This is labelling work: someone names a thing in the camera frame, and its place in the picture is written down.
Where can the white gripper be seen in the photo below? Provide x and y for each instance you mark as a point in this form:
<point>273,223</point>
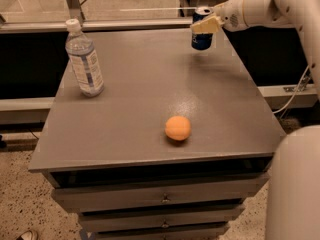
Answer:
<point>232,16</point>

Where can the blue pepsi can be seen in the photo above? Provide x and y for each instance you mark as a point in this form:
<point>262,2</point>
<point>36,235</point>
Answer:
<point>201,41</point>

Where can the orange fruit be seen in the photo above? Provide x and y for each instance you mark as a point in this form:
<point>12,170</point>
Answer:
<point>178,128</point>

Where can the grey drawer cabinet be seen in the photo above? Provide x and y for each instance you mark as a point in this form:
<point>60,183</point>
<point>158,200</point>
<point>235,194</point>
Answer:
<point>118,138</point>

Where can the clear plastic water bottle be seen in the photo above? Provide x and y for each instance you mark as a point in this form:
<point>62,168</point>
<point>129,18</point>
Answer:
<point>84,59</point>

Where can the top grey drawer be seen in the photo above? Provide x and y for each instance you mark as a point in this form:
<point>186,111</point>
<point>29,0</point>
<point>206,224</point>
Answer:
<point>104,198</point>

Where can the grey drawer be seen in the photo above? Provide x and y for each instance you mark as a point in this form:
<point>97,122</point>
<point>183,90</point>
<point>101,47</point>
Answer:
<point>161,216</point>
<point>183,232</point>
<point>104,198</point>

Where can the middle grey drawer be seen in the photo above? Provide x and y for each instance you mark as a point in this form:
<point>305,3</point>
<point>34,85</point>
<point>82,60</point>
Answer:
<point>161,216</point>

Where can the bottom grey drawer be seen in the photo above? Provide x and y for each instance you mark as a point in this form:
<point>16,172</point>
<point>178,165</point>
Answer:
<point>183,232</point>

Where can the shoe tip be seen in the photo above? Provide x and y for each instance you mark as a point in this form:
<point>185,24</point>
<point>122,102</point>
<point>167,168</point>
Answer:
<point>28,235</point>

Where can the metal railing frame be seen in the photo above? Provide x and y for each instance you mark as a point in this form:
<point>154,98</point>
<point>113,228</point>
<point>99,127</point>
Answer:
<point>257,13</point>

